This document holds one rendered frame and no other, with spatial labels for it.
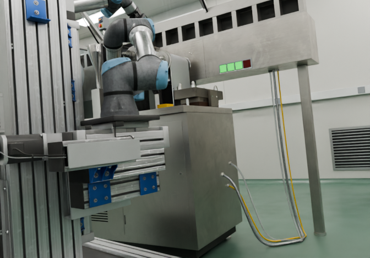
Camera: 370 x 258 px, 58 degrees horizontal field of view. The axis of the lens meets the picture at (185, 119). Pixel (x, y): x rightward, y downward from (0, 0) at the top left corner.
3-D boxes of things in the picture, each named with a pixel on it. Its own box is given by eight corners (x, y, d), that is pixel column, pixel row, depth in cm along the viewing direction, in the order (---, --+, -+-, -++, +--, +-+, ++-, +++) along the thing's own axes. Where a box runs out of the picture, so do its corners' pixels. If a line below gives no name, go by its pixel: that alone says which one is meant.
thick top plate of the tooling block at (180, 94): (174, 99, 219) (173, 90, 219) (203, 102, 253) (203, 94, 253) (195, 96, 211) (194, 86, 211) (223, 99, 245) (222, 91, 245)
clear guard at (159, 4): (68, -9, 279) (69, -10, 279) (104, 40, 308) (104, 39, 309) (173, -56, 224) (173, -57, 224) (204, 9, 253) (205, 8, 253)
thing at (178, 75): (172, 93, 225) (170, 66, 226) (190, 95, 245) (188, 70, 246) (173, 93, 225) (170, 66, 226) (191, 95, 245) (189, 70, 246)
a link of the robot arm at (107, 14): (101, 3, 185) (114, -9, 189) (98, 11, 196) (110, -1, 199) (111, 14, 187) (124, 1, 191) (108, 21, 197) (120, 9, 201)
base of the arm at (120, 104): (115, 116, 122) (113, 89, 123) (92, 119, 133) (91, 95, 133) (147, 115, 134) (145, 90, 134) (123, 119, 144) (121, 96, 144)
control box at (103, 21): (97, 30, 262) (96, 17, 263) (103, 31, 267) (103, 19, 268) (102, 27, 258) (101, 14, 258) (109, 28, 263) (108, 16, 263)
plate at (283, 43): (17, 113, 370) (15, 86, 372) (39, 113, 394) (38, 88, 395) (310, 58, 207) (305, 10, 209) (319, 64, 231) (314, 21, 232)
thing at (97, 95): (88, 123, 272) (83, 53, 275) (101, 123, 284) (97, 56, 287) (101, 121, 264) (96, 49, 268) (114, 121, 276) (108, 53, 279)
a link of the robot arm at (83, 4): (23, -2, 160) (120, -18, 179) (24, 7, 170) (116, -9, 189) (31, 21, 161) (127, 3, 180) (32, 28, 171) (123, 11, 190)
